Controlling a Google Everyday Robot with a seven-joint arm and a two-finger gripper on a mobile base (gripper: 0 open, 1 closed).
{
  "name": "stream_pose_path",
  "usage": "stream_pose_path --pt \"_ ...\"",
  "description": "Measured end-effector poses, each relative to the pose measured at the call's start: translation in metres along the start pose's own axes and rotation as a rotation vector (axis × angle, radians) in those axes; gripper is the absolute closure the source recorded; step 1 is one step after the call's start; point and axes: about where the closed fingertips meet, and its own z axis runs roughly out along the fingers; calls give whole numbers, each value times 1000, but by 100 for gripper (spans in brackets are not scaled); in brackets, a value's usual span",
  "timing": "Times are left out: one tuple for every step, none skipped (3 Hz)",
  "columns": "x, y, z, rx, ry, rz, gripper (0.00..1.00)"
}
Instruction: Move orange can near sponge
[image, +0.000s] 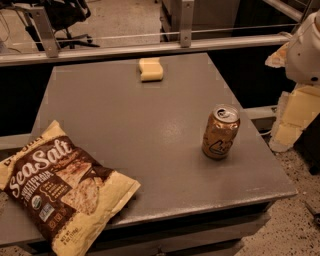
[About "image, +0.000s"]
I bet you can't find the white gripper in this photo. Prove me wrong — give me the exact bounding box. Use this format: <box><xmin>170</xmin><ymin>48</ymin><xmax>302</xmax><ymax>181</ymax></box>
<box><xmin>265</xmin><ymin>43</ymin><xmax>320</xmax><ymax>152</ymax></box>

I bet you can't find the orange soda can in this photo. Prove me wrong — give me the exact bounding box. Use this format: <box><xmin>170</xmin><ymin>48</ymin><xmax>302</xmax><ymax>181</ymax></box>
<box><xmin>202</xmin><ymin>104</ymin><xmax>240</xmax><ymax>159</ymax></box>

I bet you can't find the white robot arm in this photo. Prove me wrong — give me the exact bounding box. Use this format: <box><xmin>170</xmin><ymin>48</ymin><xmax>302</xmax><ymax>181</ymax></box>
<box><xmin>265</xmin><ymin>10</ymin><xmax>320</xmax><ymax>152</ymax></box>

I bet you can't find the yellow sponge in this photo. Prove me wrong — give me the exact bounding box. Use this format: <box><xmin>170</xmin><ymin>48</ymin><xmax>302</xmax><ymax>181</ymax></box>
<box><xmin>139</xmin><ymin>57</ymin><xmax>163</xmax><ymax>82</ymax></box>

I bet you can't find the black office chair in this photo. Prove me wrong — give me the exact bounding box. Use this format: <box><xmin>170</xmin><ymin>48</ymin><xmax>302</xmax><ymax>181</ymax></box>
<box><xmin>24</xmin><ymin>0</ymin><xmax>101</xmax><ymax>51</ymax></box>

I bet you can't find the sea salt tortilla chips bag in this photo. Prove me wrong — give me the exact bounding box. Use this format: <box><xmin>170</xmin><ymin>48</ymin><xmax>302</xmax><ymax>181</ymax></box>
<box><xmin>0</xmin><ymin>121</ymin><xmax>140</xmax><ymax>256</ymax></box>

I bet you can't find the metal railing frame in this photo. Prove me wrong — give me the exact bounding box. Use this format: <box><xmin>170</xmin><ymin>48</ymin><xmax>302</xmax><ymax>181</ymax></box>
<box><xmin>0</xmin><ymin>0</ymin><xmax>290</xmax><ymax>66</ymax></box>

